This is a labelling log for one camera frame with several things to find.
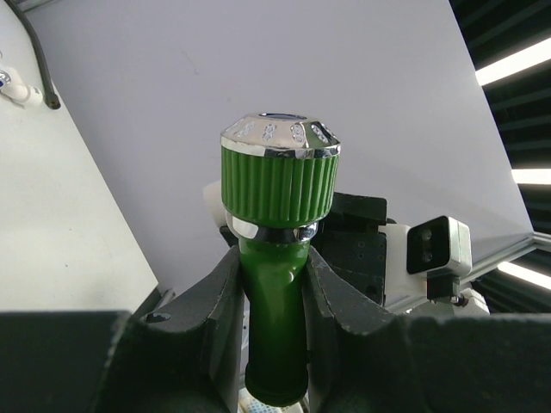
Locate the green plastic faucet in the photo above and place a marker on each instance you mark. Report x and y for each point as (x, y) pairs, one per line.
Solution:
(278, 174)

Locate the aluminium frame rail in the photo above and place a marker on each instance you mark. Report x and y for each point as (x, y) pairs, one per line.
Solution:
(536, 241)

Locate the white faucet with blue cap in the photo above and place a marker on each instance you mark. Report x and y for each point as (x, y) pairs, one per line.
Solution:
(16, 90)

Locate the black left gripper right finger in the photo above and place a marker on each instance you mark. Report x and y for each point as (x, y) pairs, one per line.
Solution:
(363, 358)

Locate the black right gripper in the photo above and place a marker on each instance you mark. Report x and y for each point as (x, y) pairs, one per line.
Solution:
(350, 241)

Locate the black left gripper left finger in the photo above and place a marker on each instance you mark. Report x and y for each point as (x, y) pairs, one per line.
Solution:
(181, 357)

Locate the white elbow pipe fitting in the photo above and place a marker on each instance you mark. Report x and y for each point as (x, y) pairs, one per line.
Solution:
(213, 201)

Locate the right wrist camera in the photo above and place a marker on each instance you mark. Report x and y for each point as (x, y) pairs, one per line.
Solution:
(425, 265)

